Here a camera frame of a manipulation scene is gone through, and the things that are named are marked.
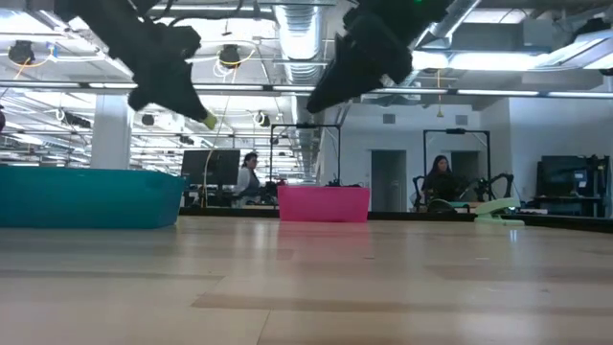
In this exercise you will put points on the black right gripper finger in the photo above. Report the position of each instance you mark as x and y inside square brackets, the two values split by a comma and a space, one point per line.
[337, 79]
[354, 91]

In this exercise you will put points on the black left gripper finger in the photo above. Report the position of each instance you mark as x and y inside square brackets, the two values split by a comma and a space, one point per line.
[189, 98]
[179, 109]

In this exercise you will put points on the yellow eraser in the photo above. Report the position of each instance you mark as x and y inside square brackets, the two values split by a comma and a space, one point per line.
[210, 121]

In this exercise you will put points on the teal plastic bin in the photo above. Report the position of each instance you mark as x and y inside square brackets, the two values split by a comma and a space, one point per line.
[86, 199]

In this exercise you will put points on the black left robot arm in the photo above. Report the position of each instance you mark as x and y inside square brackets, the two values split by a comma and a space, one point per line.
[110, 24]

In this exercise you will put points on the black ceiling dome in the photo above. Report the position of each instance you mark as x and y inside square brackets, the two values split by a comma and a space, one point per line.
[21, 52]
[230, 55]

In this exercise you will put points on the black computer monitor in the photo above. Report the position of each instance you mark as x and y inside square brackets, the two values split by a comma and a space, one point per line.
[211, 167]

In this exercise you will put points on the white square column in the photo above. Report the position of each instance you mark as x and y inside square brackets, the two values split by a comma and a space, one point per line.
[110, 139]

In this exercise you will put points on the person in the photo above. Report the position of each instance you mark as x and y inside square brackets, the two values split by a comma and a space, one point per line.
[440, 184]
[248, 179]

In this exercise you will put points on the red plastic bin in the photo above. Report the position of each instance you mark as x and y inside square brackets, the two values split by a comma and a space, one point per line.
[323, 205]

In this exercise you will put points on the long light strip bar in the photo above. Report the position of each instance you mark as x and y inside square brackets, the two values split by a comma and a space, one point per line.
[503, 92]

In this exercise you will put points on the mint green stapler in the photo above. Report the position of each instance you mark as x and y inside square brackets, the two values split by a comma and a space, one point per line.
[495, 207]

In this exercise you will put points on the black equipment rack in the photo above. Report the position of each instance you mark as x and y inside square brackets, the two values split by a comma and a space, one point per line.
[560, 177]

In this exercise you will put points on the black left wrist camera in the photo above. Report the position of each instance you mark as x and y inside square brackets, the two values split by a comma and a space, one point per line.
[182, 40]

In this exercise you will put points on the silver ventilation duct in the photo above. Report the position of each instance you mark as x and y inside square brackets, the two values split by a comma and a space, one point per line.
[299, 43]

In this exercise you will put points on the black rig frame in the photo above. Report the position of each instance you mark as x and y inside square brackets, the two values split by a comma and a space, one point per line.
[306, 125]
[455, 131]

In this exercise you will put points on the black aluminium table frame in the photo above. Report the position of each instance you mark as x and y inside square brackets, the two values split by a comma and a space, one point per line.
[431, 216]

